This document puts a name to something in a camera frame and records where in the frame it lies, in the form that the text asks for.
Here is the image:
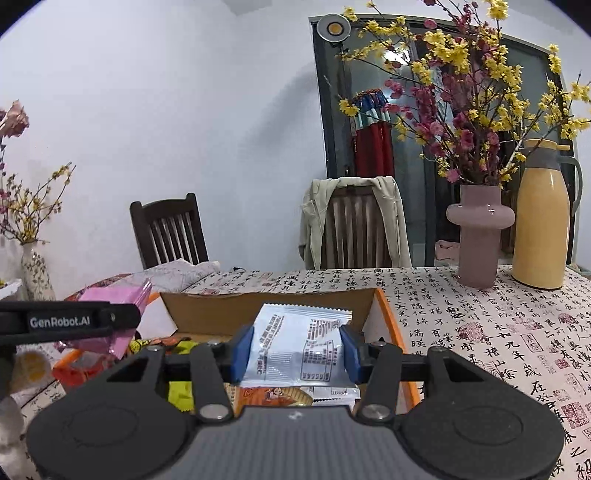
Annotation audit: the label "brown slatted wooden chair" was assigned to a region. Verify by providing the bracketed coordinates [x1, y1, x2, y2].
[318, 178, 393, 270]

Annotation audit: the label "yellow thermos jug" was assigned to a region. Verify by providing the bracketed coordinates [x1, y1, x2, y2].
[511, 138, 583, 291]

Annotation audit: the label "pink glass vase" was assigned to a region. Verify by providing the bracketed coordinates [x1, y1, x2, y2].
[445, 184, 515, 289]

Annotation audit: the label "grey pink patterned cloth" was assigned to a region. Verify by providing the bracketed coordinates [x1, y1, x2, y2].
[62, 258, 222, 301]

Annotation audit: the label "dark wooden chair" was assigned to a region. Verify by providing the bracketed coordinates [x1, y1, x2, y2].
[129, 193, 209, 270]

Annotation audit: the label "orange cardboard box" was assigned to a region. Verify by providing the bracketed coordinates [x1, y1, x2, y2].
[53, 288, 421, 414]

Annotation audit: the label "chair with beige jacket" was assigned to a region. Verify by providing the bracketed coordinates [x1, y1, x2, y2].
[299, 176, 413, 271]

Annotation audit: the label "pink snack packet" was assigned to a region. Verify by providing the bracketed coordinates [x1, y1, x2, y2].
[54, 279, 153, 361]

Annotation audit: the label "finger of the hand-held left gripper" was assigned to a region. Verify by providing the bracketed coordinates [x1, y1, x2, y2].
[97, 302, 141, 335]

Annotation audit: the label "white snack packet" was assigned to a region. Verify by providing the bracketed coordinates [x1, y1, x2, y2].
[240, 303, 361, 388]

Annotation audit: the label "yellow and pink blossom branches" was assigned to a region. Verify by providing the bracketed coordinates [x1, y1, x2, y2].
[323, 0, 591, 188]

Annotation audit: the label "thin yellow flower twigs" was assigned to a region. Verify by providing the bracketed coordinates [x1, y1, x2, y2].
[0, 161, 77, 245]

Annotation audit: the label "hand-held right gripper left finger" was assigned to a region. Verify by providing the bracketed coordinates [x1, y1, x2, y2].
[99, 324, 256, 425]

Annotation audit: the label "heap of assorted snacks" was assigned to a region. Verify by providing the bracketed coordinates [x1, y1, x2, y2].
[129, 337, 361, 414]

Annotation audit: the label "red hanging garment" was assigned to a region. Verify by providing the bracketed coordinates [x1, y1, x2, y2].
[352, 89, 398, 178]

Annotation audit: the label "dark framed glass door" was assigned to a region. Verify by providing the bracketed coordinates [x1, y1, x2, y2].
[308, 14, 583, 271]

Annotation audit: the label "slim floral ceramic vase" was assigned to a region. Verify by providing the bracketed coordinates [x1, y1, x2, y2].
[21, 242, 56, 302]

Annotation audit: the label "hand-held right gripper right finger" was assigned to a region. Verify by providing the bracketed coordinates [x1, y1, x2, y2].
[339, 324, 490, 426]

